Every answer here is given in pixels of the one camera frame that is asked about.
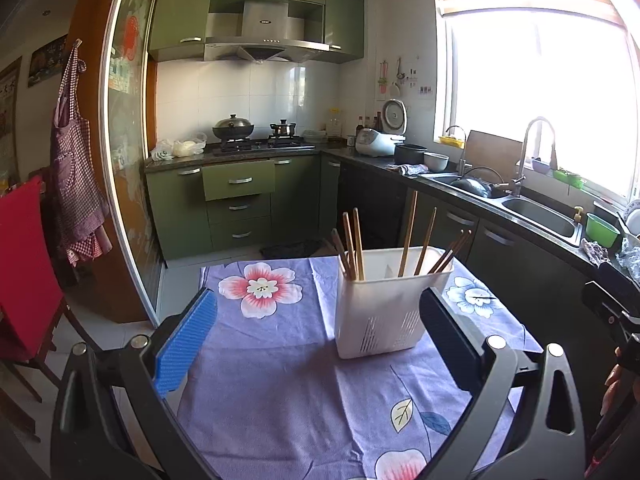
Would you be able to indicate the purple floral tablecloth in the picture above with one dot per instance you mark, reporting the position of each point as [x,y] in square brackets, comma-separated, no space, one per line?
[280,385]

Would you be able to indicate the red covered wooden chair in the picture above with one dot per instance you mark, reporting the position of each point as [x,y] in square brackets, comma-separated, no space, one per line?
[25,260]

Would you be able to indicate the white slotted utensil holder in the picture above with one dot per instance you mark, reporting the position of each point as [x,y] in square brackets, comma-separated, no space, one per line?
[380,310]

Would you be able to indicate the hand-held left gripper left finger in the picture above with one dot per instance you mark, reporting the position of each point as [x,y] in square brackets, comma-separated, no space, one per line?
[187,340]

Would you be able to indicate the person's right hand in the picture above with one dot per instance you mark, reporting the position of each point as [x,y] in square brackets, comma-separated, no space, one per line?
[612,385]

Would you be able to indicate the steel double sink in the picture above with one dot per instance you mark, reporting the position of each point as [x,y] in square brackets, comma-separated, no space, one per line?
[540,215]

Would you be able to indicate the hanging wall utensils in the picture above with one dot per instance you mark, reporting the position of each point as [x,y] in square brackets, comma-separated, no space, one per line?
[385,77]

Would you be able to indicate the green base cabinets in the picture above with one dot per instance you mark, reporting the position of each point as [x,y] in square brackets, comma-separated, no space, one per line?
[175,210]

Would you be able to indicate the tall steel faucet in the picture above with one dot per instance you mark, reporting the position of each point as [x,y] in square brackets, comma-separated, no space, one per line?
[521,170]

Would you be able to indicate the gas stove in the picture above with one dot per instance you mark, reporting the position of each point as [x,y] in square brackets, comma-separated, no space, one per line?
[265,145]

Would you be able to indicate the clear food containers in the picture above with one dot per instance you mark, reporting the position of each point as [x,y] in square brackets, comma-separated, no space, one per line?
[314,136]

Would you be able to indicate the wooden cutting board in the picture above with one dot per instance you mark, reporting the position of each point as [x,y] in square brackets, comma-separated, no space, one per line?
[495,152]

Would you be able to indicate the yellow basket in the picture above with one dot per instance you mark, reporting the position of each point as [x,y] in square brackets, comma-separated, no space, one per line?
[450,142]

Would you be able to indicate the grey dish rag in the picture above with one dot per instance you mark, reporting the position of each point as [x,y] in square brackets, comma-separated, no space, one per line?
[407,170]

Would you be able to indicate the black wok with lid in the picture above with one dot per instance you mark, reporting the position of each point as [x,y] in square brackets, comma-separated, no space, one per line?
[232,127]

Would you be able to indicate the dark sink cabinets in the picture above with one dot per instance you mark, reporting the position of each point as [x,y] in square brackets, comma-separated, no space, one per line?
[500,255]

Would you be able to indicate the red checkered apron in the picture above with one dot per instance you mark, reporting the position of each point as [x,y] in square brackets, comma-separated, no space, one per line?
[75,185]

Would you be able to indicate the glass sliding door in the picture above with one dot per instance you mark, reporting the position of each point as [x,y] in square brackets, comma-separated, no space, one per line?
[125,160]

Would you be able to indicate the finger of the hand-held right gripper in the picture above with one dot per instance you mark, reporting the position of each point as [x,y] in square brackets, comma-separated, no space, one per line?
[607,310]

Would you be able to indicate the white rice cooker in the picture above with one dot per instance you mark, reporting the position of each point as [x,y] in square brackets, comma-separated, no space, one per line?
[375,142]

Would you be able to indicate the small steel pot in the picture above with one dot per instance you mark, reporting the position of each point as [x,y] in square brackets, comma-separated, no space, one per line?
[283,129]

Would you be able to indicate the white plastic bags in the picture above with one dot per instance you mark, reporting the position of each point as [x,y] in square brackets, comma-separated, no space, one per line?
[185,147]

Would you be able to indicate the cooking oil bottles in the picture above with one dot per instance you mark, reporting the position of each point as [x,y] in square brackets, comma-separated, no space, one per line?
[334,122]

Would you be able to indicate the small steel faucet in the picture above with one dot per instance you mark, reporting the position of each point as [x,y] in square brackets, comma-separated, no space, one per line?
[464,160]

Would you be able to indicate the white bowl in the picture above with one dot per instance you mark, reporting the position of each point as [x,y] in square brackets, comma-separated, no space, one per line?
[436,162]

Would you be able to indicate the green plastic bowl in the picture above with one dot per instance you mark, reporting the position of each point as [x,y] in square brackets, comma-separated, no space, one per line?
[602,230]

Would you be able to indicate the dark sauce bottles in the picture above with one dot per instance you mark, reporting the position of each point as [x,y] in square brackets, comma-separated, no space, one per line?
[369,125]

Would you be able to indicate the green tray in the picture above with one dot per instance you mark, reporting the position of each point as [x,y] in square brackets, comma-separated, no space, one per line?
[567,177]

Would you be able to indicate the steel range hood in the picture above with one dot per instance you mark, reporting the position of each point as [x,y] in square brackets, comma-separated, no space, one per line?
[265,22]

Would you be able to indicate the black pan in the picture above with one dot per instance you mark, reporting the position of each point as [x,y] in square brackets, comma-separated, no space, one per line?
[472,187]

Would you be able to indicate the black cooker inner pot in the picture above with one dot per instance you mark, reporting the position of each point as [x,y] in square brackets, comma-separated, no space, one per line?
[410,155]

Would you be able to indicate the wall poster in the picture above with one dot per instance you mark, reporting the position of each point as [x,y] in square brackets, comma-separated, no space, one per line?
[47,60]

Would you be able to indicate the green wall cabinets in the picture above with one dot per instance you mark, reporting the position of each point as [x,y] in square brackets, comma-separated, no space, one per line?
[180,15]

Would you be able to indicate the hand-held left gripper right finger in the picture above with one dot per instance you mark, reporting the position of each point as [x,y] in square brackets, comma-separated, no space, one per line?
[447,340]

